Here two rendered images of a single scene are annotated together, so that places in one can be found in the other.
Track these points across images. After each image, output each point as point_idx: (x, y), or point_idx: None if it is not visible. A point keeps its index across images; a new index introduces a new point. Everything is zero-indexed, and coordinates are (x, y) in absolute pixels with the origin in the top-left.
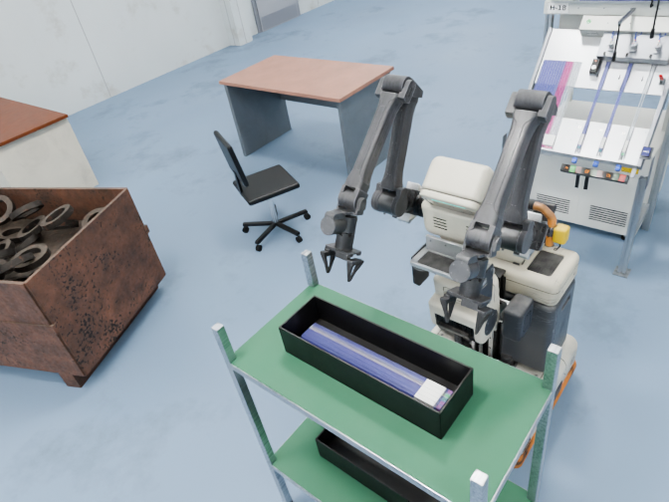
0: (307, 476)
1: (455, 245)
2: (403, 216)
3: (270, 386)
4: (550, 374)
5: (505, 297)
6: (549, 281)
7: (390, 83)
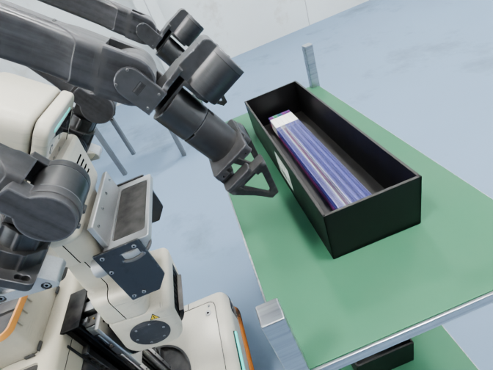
0: (439, 342)
1: (101, 194)
2: (52, 267)
3: (461, 179)
4: None
5: None
6: None
7: None
